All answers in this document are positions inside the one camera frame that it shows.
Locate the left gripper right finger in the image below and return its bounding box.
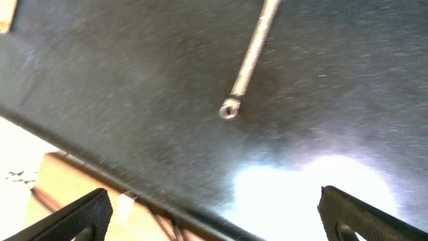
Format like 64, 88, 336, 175
317, 185, 428, 241

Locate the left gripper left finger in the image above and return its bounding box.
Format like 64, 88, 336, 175
3, 187, 114, 241

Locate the steel wrench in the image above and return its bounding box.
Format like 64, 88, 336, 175
218, 0, 282, 121

